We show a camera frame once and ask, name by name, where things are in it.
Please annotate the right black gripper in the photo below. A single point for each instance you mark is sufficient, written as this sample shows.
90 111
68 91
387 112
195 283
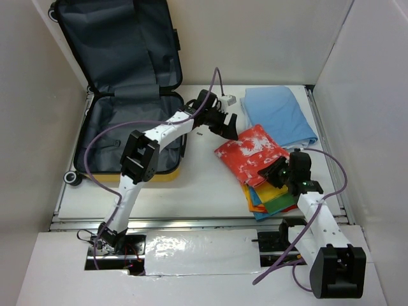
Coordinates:
269 173

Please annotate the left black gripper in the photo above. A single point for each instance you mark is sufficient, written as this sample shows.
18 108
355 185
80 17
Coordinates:
227 131

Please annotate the rainbow striped cloth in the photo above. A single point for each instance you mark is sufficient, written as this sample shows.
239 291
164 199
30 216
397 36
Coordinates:
265 200

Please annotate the red white patterned cloth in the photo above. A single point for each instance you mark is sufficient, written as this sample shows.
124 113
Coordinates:
254 150

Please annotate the light blue shirt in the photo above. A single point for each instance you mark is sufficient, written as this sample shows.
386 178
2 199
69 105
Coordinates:
278 112

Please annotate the yellow suitcase with grey lining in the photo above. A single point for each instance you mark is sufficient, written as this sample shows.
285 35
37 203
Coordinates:
128 52

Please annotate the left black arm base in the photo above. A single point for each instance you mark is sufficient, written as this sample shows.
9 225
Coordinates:
128 254

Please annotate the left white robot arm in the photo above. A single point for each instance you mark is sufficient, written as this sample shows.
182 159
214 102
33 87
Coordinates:
140 158

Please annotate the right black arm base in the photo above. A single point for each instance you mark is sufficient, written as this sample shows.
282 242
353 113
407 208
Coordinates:
272 244

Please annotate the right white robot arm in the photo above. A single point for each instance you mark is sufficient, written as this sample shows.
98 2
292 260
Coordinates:
336 267

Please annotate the white foil cover sheet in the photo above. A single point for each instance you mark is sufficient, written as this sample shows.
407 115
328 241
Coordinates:
202 252

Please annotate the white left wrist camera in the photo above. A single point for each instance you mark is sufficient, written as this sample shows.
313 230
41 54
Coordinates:
227 100

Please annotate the aluminium front rail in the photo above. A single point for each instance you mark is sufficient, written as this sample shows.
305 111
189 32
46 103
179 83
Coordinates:
58 224

